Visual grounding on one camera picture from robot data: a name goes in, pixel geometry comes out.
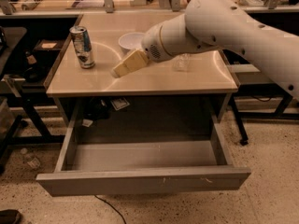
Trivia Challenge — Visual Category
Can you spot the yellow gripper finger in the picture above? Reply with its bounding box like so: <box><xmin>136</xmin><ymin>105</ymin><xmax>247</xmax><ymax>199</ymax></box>
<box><xmin>111</xmin><ymin>49</ymin><xmax>149</xmax><ymax>77</ymax></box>

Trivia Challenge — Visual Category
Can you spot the silver blue redbull can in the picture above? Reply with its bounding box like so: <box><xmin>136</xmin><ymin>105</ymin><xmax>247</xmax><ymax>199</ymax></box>
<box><xmin>69</xmin><ymin>25</ymin><xmax>95</xmax><ymax>69</ymax></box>

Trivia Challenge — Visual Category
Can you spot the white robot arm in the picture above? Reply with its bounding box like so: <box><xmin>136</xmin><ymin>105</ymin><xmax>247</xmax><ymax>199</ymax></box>
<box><xmin>113</xmin><ymin>0</ymin><xmax>299</xmax><ymax>99</ymax></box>

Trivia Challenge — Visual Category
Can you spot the grey open top drawer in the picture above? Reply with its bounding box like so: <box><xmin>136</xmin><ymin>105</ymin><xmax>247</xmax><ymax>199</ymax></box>
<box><xmin>36</xmin><ymin>106</ymin><xmax>250</xmax><ymax>196</ymax></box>

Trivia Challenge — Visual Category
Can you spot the white ceramic bowl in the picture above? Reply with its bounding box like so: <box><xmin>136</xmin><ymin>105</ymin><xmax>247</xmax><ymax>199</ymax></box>
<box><xmin>119</xmin><ymin>32</ymin><xmax>145</xmax><ymax>54</ymax></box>

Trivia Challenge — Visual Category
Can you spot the clear plastic water bottle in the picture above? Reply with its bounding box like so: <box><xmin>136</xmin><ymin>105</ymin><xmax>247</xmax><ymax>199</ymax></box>
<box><xmin>173</xmin><ymin>53</ymin><xmax>190</xmax><ymax>72</ymax></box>

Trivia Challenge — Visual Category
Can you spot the white label card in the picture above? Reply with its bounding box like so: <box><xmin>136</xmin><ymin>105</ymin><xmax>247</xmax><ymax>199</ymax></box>
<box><xmin>110</xmin><ymin>97</ymin><xmax>130</xmax><ymax>111</ymax></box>

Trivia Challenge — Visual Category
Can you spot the crumpled plastic bottle on floor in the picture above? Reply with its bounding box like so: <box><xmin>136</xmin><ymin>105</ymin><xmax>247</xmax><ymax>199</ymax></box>
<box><xmin>21</xmin><ymin>147</ymin><xmax>41</xmax><ymax>170</ymax></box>

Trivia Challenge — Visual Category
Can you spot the black shoe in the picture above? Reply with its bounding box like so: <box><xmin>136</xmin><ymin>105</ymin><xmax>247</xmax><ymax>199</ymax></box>
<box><xmin>0</xmin><ymin>209</ymin><xmax>21</xmax><ymax>224</ymax></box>

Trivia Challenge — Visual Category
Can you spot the grey desk cabinet frame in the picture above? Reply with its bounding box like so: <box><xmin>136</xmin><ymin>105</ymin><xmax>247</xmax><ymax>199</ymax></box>
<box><xmin>47</xmin><ymin>12</ymin><xmax>237</xmax><ymax>136</ymax></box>

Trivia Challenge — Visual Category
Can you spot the black cable on floor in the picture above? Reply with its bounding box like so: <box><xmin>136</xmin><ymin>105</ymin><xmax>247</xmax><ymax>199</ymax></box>
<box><xmin>93</xmin><ymin>194</ymin><xmax>128</xmax><ymax>224</ymax></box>

